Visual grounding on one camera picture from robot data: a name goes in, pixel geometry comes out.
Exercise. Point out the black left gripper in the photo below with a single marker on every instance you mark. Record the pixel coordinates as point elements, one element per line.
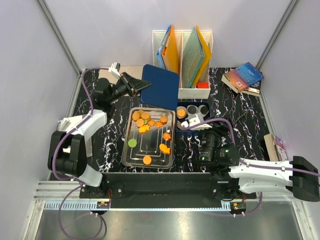
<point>132,85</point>

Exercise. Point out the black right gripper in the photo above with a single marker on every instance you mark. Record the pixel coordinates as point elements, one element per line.
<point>221,133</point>

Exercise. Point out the blue tin lid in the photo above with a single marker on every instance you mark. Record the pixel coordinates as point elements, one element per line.
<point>164,88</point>

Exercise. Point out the black sandwich cookie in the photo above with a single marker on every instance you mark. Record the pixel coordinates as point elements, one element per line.
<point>204,110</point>
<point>192,109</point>

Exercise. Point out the orange round cookie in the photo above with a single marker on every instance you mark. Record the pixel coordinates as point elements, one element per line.
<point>145,115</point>
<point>140,122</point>
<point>135,116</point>
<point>147,160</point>
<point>181,113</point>

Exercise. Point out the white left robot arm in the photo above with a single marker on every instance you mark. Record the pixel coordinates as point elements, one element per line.
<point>67,158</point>

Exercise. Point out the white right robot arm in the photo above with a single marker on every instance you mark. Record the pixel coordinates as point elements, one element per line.
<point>297,177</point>

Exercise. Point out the tan clipboard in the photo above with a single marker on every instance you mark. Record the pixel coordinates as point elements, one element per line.
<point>134,71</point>

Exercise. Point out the blue folder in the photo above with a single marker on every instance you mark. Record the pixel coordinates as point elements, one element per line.
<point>159,55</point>

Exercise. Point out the white paper cup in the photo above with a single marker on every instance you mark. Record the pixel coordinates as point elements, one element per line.
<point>190,114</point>
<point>181,107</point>
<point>200,113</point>

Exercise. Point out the blue cookie tin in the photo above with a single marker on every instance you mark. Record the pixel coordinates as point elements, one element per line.
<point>181,132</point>

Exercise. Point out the orange star cookie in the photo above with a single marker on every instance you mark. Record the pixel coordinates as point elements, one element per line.
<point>144,129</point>

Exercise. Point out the orange folder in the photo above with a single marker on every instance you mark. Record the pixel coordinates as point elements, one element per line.
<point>171,52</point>

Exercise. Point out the orange fish cookie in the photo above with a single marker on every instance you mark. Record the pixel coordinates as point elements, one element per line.
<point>165,149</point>

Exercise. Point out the steel baking tray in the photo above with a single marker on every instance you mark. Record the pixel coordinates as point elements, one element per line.
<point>148,143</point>

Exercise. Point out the green round cookie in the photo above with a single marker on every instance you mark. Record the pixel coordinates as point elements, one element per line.
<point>132,143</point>

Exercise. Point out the purple box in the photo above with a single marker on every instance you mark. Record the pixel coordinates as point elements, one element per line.
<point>275,148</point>

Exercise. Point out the red small box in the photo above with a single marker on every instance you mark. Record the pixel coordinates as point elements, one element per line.
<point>202,85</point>

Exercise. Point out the teal folder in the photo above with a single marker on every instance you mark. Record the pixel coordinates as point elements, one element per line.
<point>190,59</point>

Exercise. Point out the white file organizer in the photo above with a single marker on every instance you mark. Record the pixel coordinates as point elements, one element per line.
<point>181,38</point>

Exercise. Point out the lower paperback book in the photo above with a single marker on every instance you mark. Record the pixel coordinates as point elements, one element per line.
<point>253,90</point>

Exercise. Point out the blue paperback book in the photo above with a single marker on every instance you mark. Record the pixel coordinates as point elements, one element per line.
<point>244,76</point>

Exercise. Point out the white paper manual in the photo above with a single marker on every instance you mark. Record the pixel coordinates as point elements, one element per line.
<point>69,123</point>

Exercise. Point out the yellow folder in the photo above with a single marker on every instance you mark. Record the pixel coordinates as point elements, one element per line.
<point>206,55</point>

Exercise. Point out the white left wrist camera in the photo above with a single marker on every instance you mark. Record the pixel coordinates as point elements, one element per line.
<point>114,69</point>

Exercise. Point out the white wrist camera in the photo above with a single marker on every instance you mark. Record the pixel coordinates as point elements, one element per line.
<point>195,122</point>
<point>114,69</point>

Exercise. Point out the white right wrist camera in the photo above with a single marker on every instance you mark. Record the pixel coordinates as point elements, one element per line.
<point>195,122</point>

